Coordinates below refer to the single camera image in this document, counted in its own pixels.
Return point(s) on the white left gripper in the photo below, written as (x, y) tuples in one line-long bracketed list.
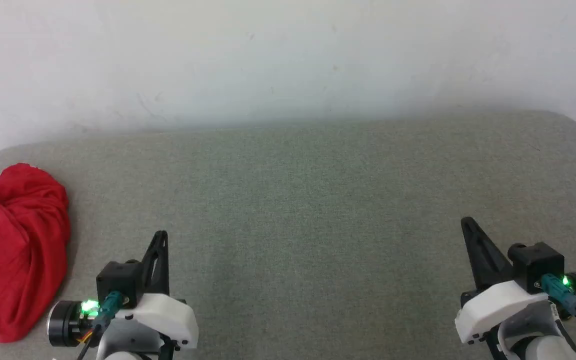
[(168, 315)]

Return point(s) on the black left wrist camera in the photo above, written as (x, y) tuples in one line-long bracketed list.
[(118, 280)]

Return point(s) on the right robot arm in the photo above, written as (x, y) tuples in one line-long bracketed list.
[(538, 345)]

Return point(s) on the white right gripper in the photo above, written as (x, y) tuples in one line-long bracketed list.
[(493, 305)]

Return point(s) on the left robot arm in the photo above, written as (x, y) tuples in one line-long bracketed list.
[(118, 345)]

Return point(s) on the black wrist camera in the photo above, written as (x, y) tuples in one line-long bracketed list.
[(118, 280), (538, 267)]

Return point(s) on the red shirt with white sleeves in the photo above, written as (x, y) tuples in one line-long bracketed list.
[(13, 250)]

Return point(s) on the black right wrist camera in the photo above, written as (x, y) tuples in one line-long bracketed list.
[(538, 267)]

